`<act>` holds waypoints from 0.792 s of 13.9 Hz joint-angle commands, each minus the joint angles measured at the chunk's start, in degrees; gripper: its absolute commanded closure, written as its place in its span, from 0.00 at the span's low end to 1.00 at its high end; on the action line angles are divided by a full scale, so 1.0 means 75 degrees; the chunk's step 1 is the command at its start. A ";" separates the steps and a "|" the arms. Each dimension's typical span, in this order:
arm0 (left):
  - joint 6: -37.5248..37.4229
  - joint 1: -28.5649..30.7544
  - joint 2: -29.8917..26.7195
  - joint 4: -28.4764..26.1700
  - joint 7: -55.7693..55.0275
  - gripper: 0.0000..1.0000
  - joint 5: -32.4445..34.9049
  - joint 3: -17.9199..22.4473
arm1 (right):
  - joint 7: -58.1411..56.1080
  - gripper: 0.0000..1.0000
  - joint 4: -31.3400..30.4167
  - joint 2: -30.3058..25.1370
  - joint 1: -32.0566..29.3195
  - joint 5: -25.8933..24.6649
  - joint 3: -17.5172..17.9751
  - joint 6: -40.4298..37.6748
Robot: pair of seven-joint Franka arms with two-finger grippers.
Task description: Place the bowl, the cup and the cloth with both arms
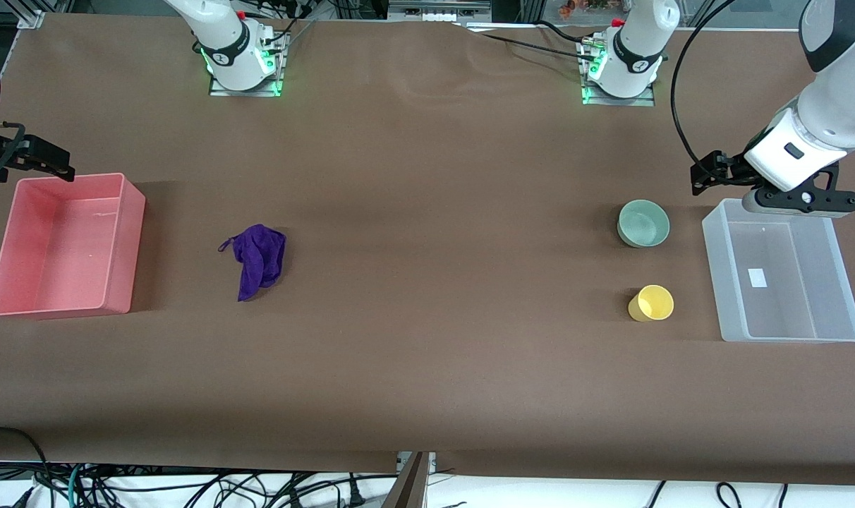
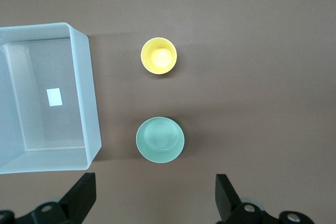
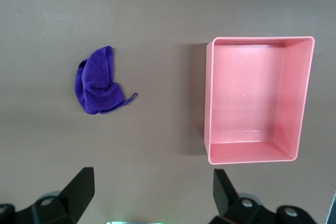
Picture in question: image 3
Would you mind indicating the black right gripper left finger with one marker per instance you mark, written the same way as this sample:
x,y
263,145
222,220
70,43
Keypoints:
x,y
78,195

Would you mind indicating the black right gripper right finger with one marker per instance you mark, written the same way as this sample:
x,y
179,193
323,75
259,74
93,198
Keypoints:
x,y
223,195

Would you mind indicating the purple microfiber cloth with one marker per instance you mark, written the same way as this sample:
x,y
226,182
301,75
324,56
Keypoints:
x,y
97,85

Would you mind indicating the pink plastic bin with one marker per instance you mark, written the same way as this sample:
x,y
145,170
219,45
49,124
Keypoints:
x,y
246,98

